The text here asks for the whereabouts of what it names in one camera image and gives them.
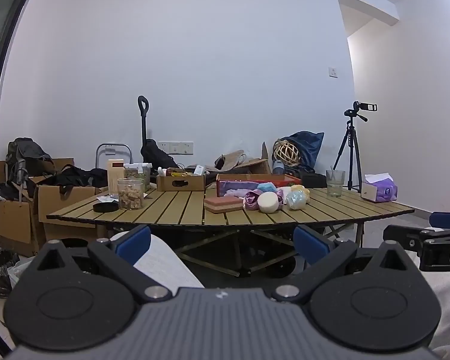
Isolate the small cardboard box with handle hole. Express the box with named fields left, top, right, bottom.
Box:
left=157, top=172, right=206, bottom=192

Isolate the black clothes pile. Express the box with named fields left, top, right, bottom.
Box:
left=33, top=164, right=109, bottom=189

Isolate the clear drinking glass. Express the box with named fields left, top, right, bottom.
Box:
left=326, top=170, right=346, bottom=198

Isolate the white wall socket strip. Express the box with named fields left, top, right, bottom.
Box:
left=158, top=141, right=194, bottom=156

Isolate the yellow and white plush toy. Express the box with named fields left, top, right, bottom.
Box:
left=278, top=184, right=310, bottom=196

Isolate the dark door frame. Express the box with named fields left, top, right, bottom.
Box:
left=0, top=0, right=38, bottom=166

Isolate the person's right leg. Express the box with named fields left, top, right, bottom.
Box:
left=416, top=268, right=450, bottom=360

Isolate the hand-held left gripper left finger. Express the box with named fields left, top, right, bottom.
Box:
left=33, top=225, right=173, bottom=303

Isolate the glass jar of nuts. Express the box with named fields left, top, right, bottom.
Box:
left=117, top=177, right=145, bottom=211

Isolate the grey backpack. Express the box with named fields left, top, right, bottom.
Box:
left=5, top=137, right=55, bottom=186

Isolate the wooden slatted folding table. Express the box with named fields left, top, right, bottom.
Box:
left=47, top=185, right=415, bottom=278

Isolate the large cardboard box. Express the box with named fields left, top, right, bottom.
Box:
left=0, top=160, right=38, bottom=257

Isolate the black trolley handle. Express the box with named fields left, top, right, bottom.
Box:
left=137, top=95, right=151, bottom=151

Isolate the wide cardboard box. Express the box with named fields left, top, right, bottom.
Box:
left=36, top=183, right=110, bottom=241

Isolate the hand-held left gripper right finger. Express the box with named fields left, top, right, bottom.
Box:
left=272, top=225, right=413, bottom=304

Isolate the tall beige carton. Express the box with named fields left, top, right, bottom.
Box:
left=107, top=159, right=125, bottom=196

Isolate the wicker ball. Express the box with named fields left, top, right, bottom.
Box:
left=272, top=140, right=300, bottom=167

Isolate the black video camera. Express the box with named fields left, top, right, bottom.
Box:
left=343, top=101, right=378, bottom=122

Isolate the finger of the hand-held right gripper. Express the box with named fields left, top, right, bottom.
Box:
left=383, top=225, right=450, bottom=250
left=430, top=212, right=450, bottom=229

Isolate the black trolley bag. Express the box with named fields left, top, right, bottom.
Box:
left=140, top=139, right=179, bottom=170

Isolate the purple tissue box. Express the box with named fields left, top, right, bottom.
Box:
left=361, top=173, right=398, bottom=203

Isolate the black tripod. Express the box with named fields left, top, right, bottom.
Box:
left=332, top=117, right=363, bottom=192

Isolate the clear plastic jar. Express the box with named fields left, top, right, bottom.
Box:
left=124, top=162, right=151, bottom=192

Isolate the pink sponge block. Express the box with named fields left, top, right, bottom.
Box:
left=204, top=195, right=244, bottom=214

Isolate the light blue mesh bath ball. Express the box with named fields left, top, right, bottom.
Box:
left=286, top=190, right=309, bottom=211

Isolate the red cardboard box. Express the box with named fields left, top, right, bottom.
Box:
left=216, top=173, right=303, bottom=198

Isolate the open brown cardboard box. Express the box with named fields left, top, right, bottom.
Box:
left=214, top=142, right=273, bottom=175

